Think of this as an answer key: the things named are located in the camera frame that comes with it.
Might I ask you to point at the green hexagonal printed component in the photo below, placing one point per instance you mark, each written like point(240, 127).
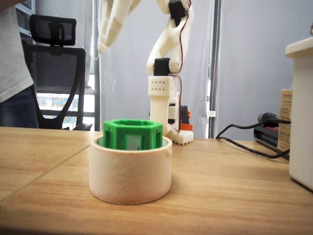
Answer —
point(132, 127)

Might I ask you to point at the beige masking tape roll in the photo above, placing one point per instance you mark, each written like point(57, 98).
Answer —
point(129, 176)

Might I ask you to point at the white ribbed plastic bin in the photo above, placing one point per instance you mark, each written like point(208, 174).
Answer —
point(303, 122)

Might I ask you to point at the black mesh office chair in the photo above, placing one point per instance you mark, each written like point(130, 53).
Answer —
point(53, 29)

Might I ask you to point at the grey storage shelf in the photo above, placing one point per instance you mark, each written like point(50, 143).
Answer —
point(24, 14)

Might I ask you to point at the person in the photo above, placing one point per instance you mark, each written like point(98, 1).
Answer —
point(12, 49)

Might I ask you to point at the grey vertical pole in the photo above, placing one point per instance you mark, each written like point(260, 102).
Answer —
point(216, 61)

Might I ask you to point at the orange black table clamp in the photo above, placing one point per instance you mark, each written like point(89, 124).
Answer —
point(185, 115)

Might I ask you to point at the small white clip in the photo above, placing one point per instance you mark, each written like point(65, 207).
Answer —
point(211, 114)

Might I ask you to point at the black ribbed plug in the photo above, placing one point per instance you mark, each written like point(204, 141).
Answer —
point(267, 117)

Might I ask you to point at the black device with red label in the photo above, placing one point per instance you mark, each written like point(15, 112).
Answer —
point(266, 139)

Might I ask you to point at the brown cardboard box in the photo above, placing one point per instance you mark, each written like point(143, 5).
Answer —
point(285, 137)

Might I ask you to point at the grey window frame post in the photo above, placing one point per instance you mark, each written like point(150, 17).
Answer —
point(96, 85)

